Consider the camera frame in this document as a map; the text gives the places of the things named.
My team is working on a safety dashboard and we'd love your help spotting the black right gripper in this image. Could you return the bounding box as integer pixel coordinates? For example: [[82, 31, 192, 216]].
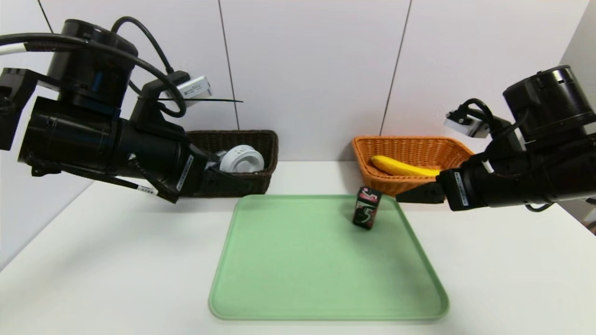
[[395, 154, 528, 212]]

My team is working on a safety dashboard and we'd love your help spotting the yellow banana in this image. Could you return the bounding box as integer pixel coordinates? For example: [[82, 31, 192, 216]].
[[371, 155, 441, 177]]

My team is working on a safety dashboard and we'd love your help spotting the small black red box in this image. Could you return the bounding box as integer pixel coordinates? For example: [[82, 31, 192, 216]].
[[352, 187, 383, 230]]

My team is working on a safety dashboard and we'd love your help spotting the orange wicker basket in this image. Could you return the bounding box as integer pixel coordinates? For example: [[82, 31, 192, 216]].
[[352, 135, 475, 197]]

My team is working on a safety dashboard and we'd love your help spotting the dark brown wicker basket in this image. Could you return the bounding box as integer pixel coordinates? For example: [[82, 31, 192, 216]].
[[185, 130, 278, 196]]

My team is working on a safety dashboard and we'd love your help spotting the light green plastic tray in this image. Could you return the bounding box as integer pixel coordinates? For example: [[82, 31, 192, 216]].
[[209, 194, 450, 321]]

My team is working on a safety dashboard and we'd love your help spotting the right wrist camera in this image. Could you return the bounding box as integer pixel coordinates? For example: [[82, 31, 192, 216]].
[[443, 109, 490, 139]]

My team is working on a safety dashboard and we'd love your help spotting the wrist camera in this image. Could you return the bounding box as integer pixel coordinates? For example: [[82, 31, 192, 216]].
[[161, 76, 213, 101], [443, 109, 490, 139]]

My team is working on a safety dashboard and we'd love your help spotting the black right camera cable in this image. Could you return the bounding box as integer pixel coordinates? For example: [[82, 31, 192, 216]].
[[459, 98, 501, 135]]

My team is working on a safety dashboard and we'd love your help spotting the black camera cable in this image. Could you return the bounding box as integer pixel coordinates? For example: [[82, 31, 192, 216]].
[[111, 16, 188, 118], [459, 98, 501, 135]]

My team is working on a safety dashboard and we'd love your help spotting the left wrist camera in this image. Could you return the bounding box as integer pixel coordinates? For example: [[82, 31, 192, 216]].
[[161, 76, 213, 101]]

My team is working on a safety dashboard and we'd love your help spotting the black left camera cable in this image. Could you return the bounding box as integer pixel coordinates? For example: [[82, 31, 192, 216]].
[[111, 16, 188, 118]]

